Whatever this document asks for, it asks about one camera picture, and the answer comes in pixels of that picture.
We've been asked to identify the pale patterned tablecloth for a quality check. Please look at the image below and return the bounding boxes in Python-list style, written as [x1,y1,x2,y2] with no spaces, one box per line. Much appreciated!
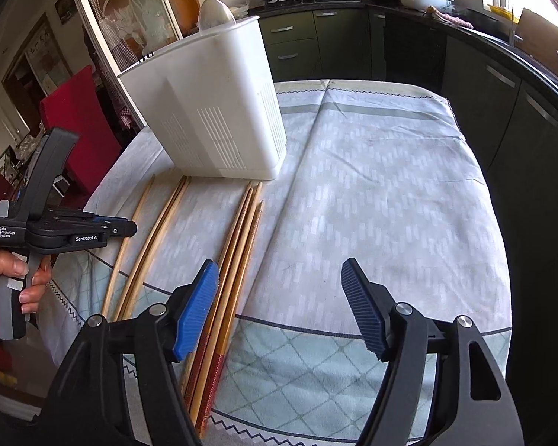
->
[42,79,514,442]

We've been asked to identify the red chair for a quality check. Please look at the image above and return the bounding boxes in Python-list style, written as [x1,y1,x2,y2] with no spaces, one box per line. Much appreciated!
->
[39,65,124,196]

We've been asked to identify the pink cloth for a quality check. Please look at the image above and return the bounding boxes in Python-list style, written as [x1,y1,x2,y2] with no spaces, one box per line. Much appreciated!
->
[425,6,472,29]

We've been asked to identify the brown chopstick with red end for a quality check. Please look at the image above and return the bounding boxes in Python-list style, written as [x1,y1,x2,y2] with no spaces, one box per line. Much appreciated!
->
[198,201,266,440]
[190,197,262,428]
[180,185,254,398]
[186,181,264,410]

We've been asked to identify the etched glass sliding door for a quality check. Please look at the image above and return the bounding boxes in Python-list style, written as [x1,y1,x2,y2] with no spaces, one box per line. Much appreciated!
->
[62,0,201,131]

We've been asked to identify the black gas stove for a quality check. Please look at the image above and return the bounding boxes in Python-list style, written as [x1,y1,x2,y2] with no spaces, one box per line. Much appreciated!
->
[251,0,361,9]

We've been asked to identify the small steel faucet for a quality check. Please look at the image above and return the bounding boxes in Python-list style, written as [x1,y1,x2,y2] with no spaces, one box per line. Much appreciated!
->
[489,0,522,47]

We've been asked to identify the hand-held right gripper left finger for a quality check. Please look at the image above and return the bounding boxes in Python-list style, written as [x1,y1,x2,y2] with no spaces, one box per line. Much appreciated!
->
[42,260,220,446]

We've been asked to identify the white ladle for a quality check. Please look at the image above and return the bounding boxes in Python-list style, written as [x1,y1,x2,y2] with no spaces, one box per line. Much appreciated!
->
[199,0,238,34]

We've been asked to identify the green kitchen base cabinets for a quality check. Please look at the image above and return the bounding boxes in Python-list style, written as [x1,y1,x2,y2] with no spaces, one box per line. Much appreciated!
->
[260,7,558,382]

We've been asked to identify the white plastic utensil holder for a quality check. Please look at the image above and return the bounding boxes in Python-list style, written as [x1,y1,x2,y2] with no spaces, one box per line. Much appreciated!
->
[116,15,288,181]

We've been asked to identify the wooden cutting board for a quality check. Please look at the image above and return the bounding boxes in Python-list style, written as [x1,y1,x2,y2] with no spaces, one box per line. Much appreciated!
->
[516,8,558,79]

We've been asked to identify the light wooden chopstick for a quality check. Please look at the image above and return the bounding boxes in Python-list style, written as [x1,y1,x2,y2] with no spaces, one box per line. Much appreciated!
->
[114,175,186,322]
[100,175,156,320]
[124,177,191,320]

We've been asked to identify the wall poster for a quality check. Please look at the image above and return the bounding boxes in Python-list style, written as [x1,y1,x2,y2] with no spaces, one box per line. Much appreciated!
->
[25,25,73,96]

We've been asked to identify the framed wall picture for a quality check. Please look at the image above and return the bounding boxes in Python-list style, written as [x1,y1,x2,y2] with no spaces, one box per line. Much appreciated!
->
[55,0,79,25]

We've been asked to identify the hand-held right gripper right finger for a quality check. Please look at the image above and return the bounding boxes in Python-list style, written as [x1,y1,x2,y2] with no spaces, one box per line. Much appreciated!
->
[341,258,526,446]

